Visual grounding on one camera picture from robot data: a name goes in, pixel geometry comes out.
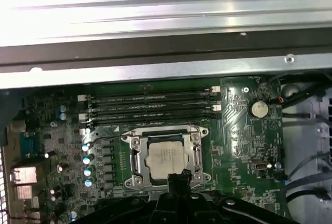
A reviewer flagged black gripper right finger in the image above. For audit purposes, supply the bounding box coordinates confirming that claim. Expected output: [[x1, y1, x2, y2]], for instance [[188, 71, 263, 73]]
[[181, 169, 294, 224]]

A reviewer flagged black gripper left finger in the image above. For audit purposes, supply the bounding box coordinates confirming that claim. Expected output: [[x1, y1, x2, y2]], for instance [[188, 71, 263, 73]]
[[89, 173, 186, 224]]

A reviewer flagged metal socket cover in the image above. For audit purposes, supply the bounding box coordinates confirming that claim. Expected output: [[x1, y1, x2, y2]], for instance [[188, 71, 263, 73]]
[[131, 130, 204, 183]]

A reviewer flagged silver CPU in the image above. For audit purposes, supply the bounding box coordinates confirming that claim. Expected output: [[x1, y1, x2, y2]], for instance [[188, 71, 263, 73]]
[[144, 141, 188, 180]]

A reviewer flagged thin metal locking lever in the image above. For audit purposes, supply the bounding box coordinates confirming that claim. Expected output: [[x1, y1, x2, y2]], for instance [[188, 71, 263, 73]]
[[92, 135, 132, 146]]

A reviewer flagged CPU socket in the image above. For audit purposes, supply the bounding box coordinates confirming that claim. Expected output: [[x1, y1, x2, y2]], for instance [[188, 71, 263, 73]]
[[123, 124, 210, 192]]

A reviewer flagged green motherboard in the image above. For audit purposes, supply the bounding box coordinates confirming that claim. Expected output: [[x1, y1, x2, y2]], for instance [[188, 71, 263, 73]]
[[5, 76, 291, 224]]

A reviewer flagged black RAM slot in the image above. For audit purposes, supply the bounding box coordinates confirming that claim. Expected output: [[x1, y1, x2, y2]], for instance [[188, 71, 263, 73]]
[[87, 104, 223, 116], [87, 86, 222, 100], [77, 112, 216, 128], [77, 93, 216, 107]]

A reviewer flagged round coin battery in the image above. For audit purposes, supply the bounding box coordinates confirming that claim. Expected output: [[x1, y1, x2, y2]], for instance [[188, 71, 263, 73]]
[[250, 100, 269, 118]]

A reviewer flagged silver port block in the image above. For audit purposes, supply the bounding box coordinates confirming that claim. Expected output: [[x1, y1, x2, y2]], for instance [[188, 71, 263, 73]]
[[11, 166, 37, 184]]

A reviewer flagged blue port connector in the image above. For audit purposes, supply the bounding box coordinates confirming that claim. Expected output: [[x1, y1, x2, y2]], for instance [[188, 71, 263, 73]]
[[18, 132, 44, 159]]

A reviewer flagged black open PC case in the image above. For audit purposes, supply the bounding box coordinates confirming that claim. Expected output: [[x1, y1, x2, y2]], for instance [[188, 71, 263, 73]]
[[0, 36, 332, 224]]

